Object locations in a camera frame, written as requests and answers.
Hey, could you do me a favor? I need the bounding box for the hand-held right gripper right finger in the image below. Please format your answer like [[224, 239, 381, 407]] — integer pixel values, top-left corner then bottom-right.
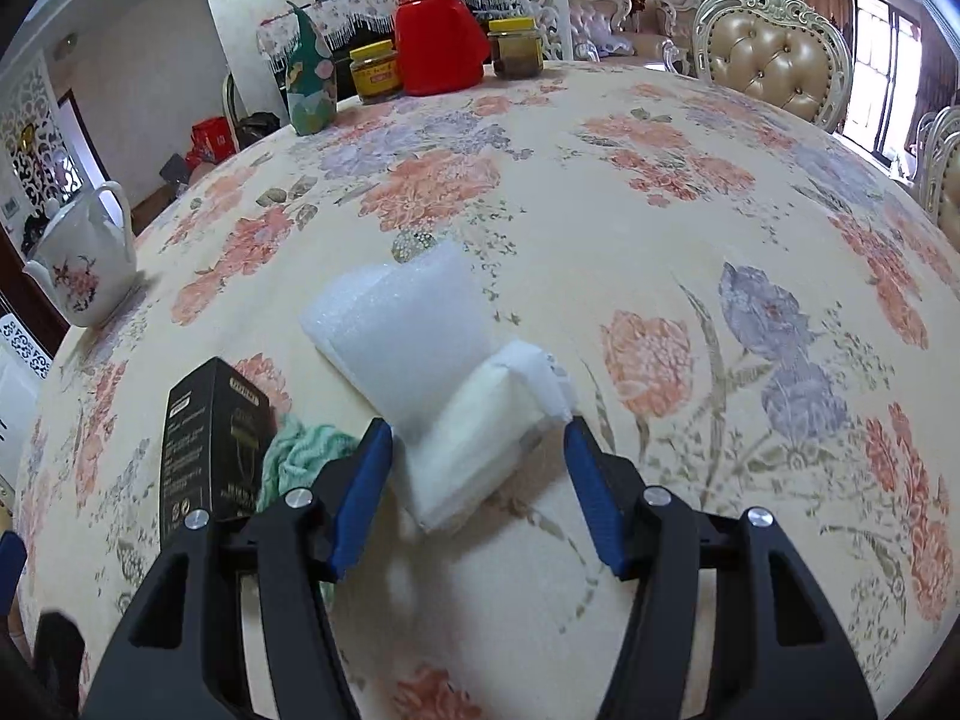
[[562, 414, 878, 720]]

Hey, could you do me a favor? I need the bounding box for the window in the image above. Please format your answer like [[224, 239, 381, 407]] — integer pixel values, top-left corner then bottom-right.
[[847, 0, 922, 158]]

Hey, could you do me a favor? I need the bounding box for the cabinet with lace cloth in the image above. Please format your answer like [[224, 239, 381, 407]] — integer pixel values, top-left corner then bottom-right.
[[257, 0, 526, 87]]

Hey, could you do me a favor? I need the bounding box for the green cloth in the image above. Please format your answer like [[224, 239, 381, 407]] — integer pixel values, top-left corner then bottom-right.
[[256, 420, 361, 515]]

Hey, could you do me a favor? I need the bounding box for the green patterned bag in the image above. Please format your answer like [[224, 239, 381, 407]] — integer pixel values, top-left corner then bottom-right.
[[285, 1, 336, 137]]

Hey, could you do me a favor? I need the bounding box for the black cardboard box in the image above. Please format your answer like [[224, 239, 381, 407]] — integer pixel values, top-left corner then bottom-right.
[[159, 358, 275, 548]]

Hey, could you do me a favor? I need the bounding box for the white foam sheet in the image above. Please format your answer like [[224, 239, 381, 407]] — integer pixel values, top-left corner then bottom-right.
[[298, 240, 500, 458]]

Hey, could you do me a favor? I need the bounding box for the ornate tufted leather chair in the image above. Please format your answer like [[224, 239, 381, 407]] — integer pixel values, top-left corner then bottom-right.
[[916, 106, 960, 241], [691, 0, 854, 134]]

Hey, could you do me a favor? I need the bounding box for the red box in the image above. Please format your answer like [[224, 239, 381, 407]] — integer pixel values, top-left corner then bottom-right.
[[189, 118, 236, 166]]

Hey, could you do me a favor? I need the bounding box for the white floral teapot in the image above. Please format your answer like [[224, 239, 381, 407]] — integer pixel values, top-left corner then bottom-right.
[[22, 181, 137, 329]]

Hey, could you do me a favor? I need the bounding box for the small jar on left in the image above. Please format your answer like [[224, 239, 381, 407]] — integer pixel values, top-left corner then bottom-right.
[[487, 17, 543, 81]]

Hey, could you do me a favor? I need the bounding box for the white lattice screen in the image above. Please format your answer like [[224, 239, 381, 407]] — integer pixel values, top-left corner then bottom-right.
[[517, 0, 572, 61]]

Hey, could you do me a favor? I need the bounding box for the red thermos jug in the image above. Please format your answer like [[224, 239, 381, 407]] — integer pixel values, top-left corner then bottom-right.
[[393, 0, 487, 97]]

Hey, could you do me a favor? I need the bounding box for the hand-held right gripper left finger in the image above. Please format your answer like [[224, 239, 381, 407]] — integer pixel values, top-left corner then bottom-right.
[[79, 416, 395, 720]]

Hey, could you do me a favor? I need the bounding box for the yellow-lid jar with yellow label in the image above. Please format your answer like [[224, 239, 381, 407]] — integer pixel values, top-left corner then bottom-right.
[[349, 40, 403, 106]]

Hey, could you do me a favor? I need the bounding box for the floral tablecloth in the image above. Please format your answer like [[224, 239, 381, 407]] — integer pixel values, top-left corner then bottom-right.
[[15, 60, 960, 720]]

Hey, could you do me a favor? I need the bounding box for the ornate sofa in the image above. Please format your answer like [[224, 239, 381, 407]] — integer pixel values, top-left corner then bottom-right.
[[566, 0, 698, 62]]

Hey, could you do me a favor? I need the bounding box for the white plastic packet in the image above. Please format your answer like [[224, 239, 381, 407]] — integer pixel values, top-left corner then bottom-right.
[[394, 340, 577, 533]]

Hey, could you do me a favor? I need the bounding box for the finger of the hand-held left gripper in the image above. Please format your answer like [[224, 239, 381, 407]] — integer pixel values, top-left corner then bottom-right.
[[0, 531, 29, 605], [34, 610, 85, 717]]

